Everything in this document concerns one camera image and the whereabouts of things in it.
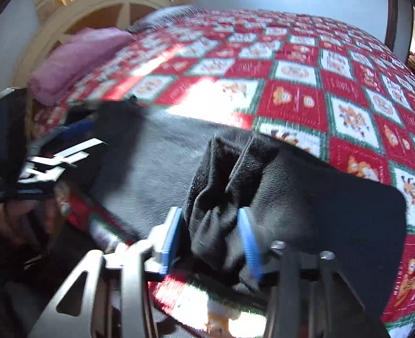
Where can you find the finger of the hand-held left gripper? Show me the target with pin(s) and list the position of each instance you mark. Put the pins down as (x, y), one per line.
(84, 126)

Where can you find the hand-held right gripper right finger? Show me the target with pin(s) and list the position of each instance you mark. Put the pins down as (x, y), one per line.
(251, 246)

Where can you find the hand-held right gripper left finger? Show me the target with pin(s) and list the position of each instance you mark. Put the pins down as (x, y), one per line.
(170, 239)

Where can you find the grey striped pillow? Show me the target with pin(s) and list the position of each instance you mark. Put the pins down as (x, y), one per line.
(165, 17)

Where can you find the black pants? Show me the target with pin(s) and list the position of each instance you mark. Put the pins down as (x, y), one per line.
(316, 211)

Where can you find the cream wooden bed headboard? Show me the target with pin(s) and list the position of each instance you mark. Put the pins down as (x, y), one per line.
(87, 7)

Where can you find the red checkered printed blanket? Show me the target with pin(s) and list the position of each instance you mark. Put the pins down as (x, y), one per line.
(298, 102)

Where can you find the brown door frame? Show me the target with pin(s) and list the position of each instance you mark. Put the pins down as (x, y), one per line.
(391, 17)

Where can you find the folded pink blanket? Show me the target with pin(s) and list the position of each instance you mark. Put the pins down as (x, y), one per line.
(77, 60)

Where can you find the person's left hand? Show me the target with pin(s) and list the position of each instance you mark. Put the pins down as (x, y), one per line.
(17, 218)

